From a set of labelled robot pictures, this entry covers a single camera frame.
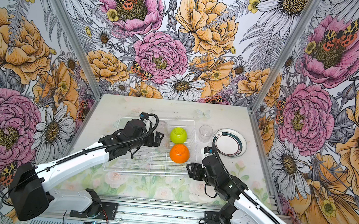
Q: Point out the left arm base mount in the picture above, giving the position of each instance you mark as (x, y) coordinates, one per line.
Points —
(102, 210)

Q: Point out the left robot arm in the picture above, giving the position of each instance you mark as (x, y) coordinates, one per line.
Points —
(32, 189)

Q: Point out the green red rimmed plate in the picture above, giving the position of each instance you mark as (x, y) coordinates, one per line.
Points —
(230, 143)

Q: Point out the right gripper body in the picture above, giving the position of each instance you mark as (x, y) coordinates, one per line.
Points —
(200, 174)

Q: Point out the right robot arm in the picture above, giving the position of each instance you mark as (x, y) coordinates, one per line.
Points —
(242, 206)

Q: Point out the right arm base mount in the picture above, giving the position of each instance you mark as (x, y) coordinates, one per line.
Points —
(211, 217)

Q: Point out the white wire dish rack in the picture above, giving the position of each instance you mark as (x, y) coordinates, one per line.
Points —
(156, 160)

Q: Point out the lime green bowl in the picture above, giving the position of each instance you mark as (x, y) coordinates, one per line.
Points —
(178, 135)

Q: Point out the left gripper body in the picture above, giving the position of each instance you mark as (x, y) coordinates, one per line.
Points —
(148, 142)

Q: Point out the clear glass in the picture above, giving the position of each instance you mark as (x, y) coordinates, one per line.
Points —
(164, 145)
(162, 127)
(205, 133)

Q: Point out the orange bowl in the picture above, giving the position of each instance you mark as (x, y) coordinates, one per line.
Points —
(179, 153)

